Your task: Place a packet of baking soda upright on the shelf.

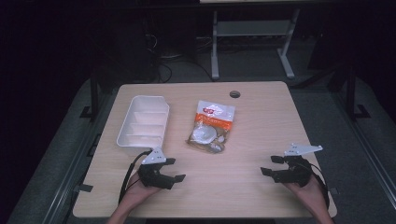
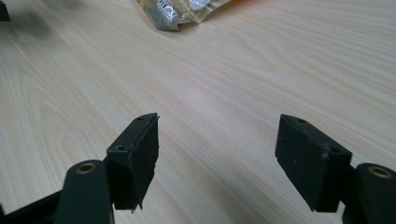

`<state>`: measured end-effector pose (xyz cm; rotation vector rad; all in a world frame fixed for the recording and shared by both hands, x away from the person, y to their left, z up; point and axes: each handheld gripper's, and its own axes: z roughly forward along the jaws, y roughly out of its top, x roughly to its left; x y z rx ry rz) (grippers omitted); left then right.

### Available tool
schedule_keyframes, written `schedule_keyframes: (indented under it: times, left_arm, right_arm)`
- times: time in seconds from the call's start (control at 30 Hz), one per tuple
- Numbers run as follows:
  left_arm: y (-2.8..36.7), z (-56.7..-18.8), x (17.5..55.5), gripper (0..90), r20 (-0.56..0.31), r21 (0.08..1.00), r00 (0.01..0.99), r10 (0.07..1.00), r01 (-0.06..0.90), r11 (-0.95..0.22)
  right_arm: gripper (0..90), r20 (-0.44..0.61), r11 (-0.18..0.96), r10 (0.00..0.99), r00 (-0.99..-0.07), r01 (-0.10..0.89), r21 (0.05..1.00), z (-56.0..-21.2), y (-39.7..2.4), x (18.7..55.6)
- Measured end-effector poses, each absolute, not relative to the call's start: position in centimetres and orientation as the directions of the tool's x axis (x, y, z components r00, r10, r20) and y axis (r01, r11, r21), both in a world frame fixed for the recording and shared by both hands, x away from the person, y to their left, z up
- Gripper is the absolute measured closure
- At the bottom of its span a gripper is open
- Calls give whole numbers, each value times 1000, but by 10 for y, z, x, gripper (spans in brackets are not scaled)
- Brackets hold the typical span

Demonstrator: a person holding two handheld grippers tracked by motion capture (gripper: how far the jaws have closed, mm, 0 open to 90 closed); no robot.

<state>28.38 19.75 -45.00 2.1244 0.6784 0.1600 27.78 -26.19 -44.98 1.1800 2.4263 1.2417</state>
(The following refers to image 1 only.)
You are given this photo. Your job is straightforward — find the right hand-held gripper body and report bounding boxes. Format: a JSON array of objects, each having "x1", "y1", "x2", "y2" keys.
[{"x1": 270, "y1": 143, "x2": 324, "y2": 189}]

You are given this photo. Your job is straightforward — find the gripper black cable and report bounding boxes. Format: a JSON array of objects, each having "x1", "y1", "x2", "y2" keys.
[
  {"x1": 300, "y1": 158, "x2": 331, "y2": 209},
  {"x1": 118, "y1": 149, "x2": 153, "y2": 204}
]

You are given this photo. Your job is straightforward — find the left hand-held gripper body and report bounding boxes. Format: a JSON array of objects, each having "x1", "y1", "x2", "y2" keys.
[{"x1": 137, "y1": 147, "x2": 176, "y2": 190}]

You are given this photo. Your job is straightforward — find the white divided plastic tray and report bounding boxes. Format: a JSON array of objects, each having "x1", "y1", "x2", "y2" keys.
[{"x1": 116, "y1": 94, "x2": 171, "y2": 149}]

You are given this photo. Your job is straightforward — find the orange and clear snack bag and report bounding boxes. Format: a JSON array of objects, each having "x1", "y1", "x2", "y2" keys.
[{"x1": 185, "y1": 99, "x2": 236, "y2": 154}]

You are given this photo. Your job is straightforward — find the black metal stand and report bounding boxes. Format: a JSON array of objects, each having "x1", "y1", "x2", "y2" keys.
[
  {"x1": 78, "y1": 69, "x2": 106, "y2": 123},
  {"x1": 340, "y1": 63, "x2": 372, "y2": 121}
]

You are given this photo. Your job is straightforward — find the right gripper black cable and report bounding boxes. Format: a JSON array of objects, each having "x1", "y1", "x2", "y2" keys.
[{"x1": 300, "y1": 158, "x2": 331, "y2": 209}]

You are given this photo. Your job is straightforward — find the person's right hand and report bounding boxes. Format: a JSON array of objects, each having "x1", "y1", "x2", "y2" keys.
[{"x1": 282, "y1": 174, "x2": 329, "y2": 211}]

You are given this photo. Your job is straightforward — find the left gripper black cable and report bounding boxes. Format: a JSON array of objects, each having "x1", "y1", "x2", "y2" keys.
[{"x1": 118, "y1": 149, "x2": 153, "y2": 204}]

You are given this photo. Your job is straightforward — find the black floor cables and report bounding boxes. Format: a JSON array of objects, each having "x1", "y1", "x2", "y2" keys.
[{"x1": 144, "y1": 32, "x2": 216, "y2": 84}]

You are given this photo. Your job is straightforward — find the grey metal table frame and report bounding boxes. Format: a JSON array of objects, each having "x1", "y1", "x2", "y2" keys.
[{"x1": 210, "y1": 8, "x2": 302, "y2": 82}]

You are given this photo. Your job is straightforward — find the person's left hand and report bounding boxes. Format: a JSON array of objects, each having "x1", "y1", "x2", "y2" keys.
[{"x1": 120, "y1": 172, "x2": 163, "y2": 209}]

